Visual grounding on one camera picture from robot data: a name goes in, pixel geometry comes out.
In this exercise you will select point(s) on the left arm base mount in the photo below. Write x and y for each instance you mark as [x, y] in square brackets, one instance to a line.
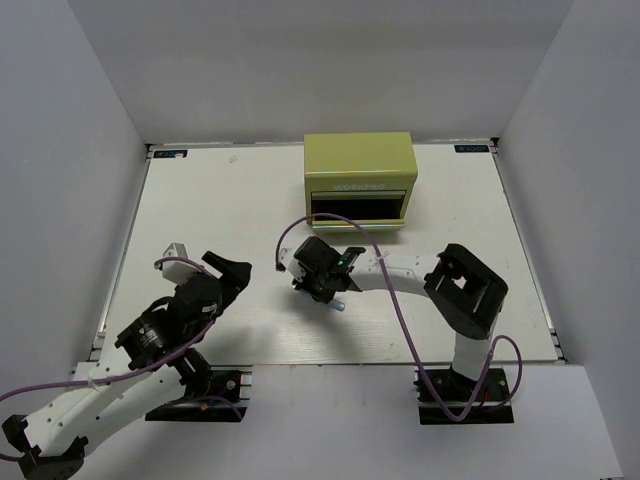
[222, 398]

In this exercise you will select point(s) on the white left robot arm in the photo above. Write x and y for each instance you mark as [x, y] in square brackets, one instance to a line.
[152, 364]

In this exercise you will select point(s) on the left corner label sticker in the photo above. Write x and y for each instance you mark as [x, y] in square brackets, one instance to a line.
[170, 154]

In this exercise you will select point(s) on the green top drawer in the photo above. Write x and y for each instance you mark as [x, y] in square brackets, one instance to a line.
[358, 194]

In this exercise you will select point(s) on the green metal drawer chest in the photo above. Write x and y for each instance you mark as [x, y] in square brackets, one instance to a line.
[359, 161]

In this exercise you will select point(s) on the right corner label sticker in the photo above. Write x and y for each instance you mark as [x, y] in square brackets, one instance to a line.
[471, 148]

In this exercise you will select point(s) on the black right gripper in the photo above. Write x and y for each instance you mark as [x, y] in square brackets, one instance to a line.
[307, 285]

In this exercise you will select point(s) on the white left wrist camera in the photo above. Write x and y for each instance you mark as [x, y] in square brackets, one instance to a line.
[174, 264]

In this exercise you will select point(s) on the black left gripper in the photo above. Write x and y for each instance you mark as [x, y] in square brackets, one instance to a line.
[237, 276]

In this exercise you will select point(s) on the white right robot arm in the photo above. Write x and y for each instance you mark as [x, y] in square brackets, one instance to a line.
[465, 291]

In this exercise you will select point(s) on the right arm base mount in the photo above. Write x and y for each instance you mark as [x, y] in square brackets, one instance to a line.
[490, 406]

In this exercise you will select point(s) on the corner label sticker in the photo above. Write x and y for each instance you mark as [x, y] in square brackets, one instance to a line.
[471, 148]
[170, 154]

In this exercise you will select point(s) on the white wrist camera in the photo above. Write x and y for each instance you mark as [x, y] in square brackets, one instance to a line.
[174, 264]
[285, 262]

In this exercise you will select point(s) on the light blue pen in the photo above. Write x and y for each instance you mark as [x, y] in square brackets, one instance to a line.
[334, 304]

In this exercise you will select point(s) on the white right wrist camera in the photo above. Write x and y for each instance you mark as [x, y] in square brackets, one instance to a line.
[285, 262]

